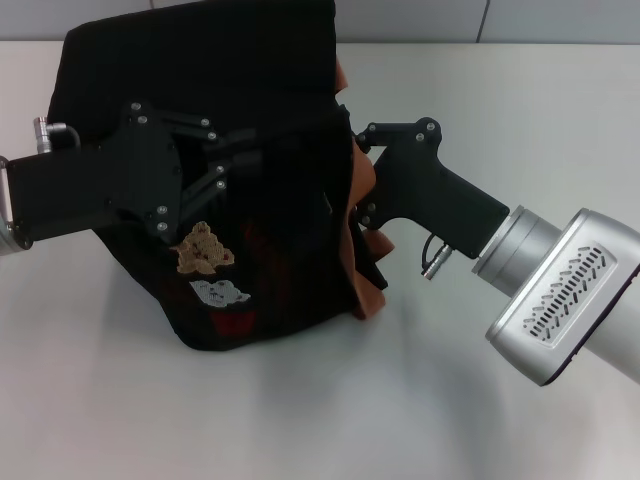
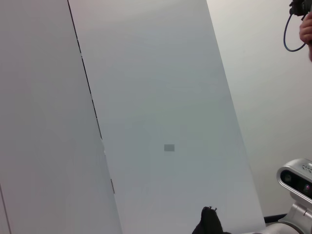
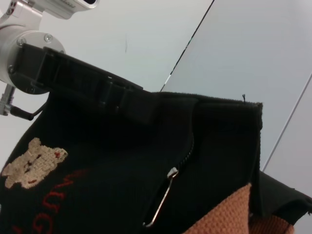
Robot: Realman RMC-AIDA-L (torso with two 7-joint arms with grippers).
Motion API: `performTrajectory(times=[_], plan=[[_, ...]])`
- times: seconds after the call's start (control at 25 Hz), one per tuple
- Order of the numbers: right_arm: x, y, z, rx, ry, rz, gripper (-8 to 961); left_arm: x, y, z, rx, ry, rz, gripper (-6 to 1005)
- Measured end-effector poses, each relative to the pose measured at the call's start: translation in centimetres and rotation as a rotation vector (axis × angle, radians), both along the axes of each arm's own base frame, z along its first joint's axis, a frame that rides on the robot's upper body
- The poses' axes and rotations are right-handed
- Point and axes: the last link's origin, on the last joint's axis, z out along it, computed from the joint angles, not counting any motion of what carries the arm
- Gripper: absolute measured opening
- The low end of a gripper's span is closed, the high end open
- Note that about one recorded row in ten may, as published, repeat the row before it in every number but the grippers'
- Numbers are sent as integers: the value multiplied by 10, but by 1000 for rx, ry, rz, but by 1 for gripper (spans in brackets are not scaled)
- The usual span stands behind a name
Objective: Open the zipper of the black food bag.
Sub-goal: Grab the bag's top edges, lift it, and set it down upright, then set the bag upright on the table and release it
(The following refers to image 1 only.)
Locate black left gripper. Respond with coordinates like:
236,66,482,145
6,101,262,247

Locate right gripper metal cable connector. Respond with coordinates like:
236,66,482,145
418,231,455,278

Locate left gripper metal cable connector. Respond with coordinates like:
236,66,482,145
31,115,82,154

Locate black food bag brown straps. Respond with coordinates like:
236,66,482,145
47,0,390,354

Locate gripper metal cable connector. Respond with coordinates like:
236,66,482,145
418,231,455,278
31,115,82,154

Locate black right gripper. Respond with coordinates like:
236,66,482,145
354,116,511,261

